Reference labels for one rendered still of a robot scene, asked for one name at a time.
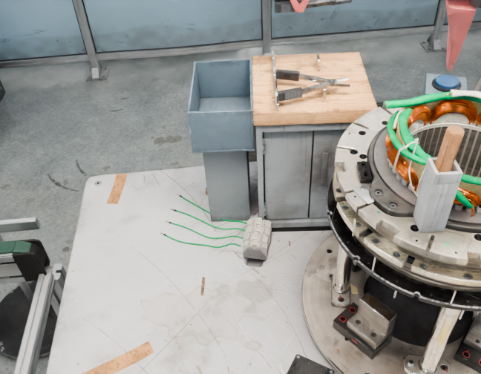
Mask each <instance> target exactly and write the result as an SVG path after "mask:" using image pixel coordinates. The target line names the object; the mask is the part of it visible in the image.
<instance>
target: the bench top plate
mask: <svg viewBox="0 0 481 374"><path fill-rule="evenodd" d="M123 174H127V177H126V181H125V185H124V188H123V190H122V194H121V196H120V200H119V202H118V204H109V203H107V201H108V198H109V196H110V193H111V190H112V188H113V185H114V181H115V178H116V175H117V174H107V175H99V176H94V177H89V178H88V180H87V182H86V184H85V190H84V193H83V197H82V204H81V208H80V211H79V218H78V222H77V226H76V232H75V236H74V240H73V246H72V250H71V257H70V261H69V264H68V271H67V275H66V279H65V285H64V289H63V293H62V300H61V303H60V308H59V314H58V318H57V322H56V328H55V333H54V337H53V343H52V347H51V351H50V357H49V361H48V368H47V372H46V374H82V373H84V372H87V371H89V370H91V369H93V368H95V367H98V366H99V365H101V364H104V363H105V362H108V361H110V360H112V359H114V358H116V357H118V356H120V355H122V354H124V353H126V352H128V351H130V350H132V349H134V348H136V347H138V346H140V345H142V344H144V343H145V342H147V341H149V343H150V345H151V347H152V349H153V351H154V353H152V354H151V355H149V356H147V357H146V358H144V359H142V360H140V361H138V362H137V363H135V364H132V365H131V366H129V367H126V368H125V369H123V370H120V371H119V372H117V373H114V374H287V372H288V370H289V368H290V366H291V364H292V362H293V360H294V358H295V356H296V355H297V354H299V355H302V356H304V357H305V358H308V359H310V360H312V361H315V362H317V363H319V364H322V365H324V366H325V367H328V368H330V369H332V370H334V371H335V373H334V374H341V373H340V372H338V371H337V370H336V369H335V368H334V367H333V366H332V364H331V363H330V362H329V361H328V360H327V359H326V358H325V357H324V355H323V354H322V352H321V351H320V349H319V348H318V347H317V345H316V343H315V342H314V340H313V337H312V336H311V334H310V331H309V329H308V327H307V323H306V321H305V318H304V313H303V308H302V301H301V290H302V282H303V278H304V273H305V270H306V267H307V264H308V263H309V261H310V258H311V257H312V256H313V254H314V252H315V251H316V249H317V248H318V247H319V246H320V245H321V244H322V243H323V242H324V241H325V240H326V239H327V238H328V237H329V236H330V235H332V234H333V231H332V230H328V231H302V232H272V233H271V242H270V245H269V246H268V255H267V259H266V261H264V263H263V266H261V267H257V266H247V265H246V263H245V260H246V258H243V239H241V238H238V237H229V238H224V239H210V238H207V237H204V236H201V235H199V234H197V233H195V232H193V231H191V230H188V229H185V228H183V227H180V226H176V225H174V224H170V223H168V222H169V221H170V222H173V223H176V224H179V225H181V226H185V227H187V228H190V229H192V230H194V231H196V232H199V233H201V234H203V235H205V236H208V237H227V236H231V235H237V236H240V237H244V235H245V234H246V230H247V224H245V223H239V222H228V221H218V222H212V221H211V216H210V214H209V213H207V212H206V211H204V210H202V209H200V208H198V207H196V206H195V205H193V204H191V203H190V202H188V201H186V200H184V199H183V198H182V197H180V196H179V195H181V196H183V197H185V198H186V199H187V200H189V201H191V202H193V203H194V204H196V205H198V206H199V207H201V208H203V209H205V210H207V211H209V212H210V210H209V198H208V192H207V186H206V175H205V169H204V166H199V167H190V168H174V169H166V170H156V171H141V172H131V173H123ZM249 179H250V219H251V218H253V219H258V174H257V162H249ZM177 194H179V195H177ZM171 209H176V210H178V211H181V212H184V213H187V214H190V215H192V216H194V217H196V218H199V219H201V220H203V221H205V222H207V223H209V224H211V225H213V226H217V227H219V228H224V229H230V228H239V229H244V230H245V231H241V230H237V229H232V230H222V229H216V228H214V227H212V226H209V225H207V224H205V223H203V222H201V221H199V220H197V219H195V218H193V217H190V216H188V215H186V214H182V213H179V212H177V211H174V210H171ZM166 221H168V222H166ZM161 232H162V233H163V234H167V235H168V236H169V237H173V238H174V239H176V240H180V241H183V242H187V243H199V244H206V245H210V246H224V245H226V244H228V243H236V244H239V245H241V247H240V246H236V245H229V246H225V247H223V248H213V247H209V246H198V245H191V244H186V243H180V242H177V241H176V240H172V239H171V238H169V237H166V236H164V235H163V234H161ZM280 364H281V368H280ZM281 369H282V370H283V372H284V373H282V371H281Z"/></svg>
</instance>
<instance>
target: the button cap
mask: <svg viewBox="0 0 481 374"><path fill-rule="evenodd" d="M435 84H436V85H437V86H438V87H440V88H444V89H454V88H457V87H458V86H459V80H458V78H456V77H455V76H452V75H449V74H443V75H439V76H438V77H437V78H436V80H435Z"/></svg>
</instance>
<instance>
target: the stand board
mask: <svg viewBox="0 0 481 374"><path fill-rule="evenodd" d="M319 56H320V60H321V68H320V71H317V67H316V63H315V60H316V53H311V54H293V55H275V69H276V70H277V69H281V70H296V71H300V73H301V74H305V75H310V76H317V77H321V78H325V79H340V78H347V77H348V80H344V81H340V82H338V83H340V84H348V85H350V87H335V86H333V87H328V88H327V96H326V99H323V96H322V92H321V90H318V91H313V92H311V93H306V94H304V95H303V94H302V97H301V98H297V99H289V100H284V101H280V102H279V101H278V102H279V111H276V110H275V92H274V83H273V73H272V56H253V57H252V95H253V123H254V126H263V125H303V124H324V123H346V122H354V121H356V120H357V119H358V118H359V117H361V116H362V115H364V114H366V113H367V112H369V111H372V110H373V109H375V108H378V107H377V104H376V101H375V98H374V95H373V92H372V89H371V86H370V83H369V80H368V78H367V74H366V71H365V69H364V65H363V62H362V60H361V56H360V53H359V52H347V53H320V54H319ZM317 84H320V83H317V82H306V80H302V79H299V81H290V80H282V79H277V86H278V91H282V90H287V89H291V88H299V87H302V88H307V87H309V86H313V85H317Z"/></svg>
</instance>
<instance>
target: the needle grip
mask: <svg viewBox="0 0 481 374"><path fill-rule="evenodd" d="M464 133H465V131H464V130H463V129H462V128H461V127H460V126H458V125H451V126H449V127H448V128H447V129H446V132H445V136H444V138H443V141H442V144H441V147H440V150H439V153H438V156H437V158H436V163H435V166H436V169H437V171H438V172H449V171H451V169H452V167H453V164H454V160H455V159H456V156H457V152H458V150H459V147H460V144H461V142H462V138H463V136H464Z"/></svg>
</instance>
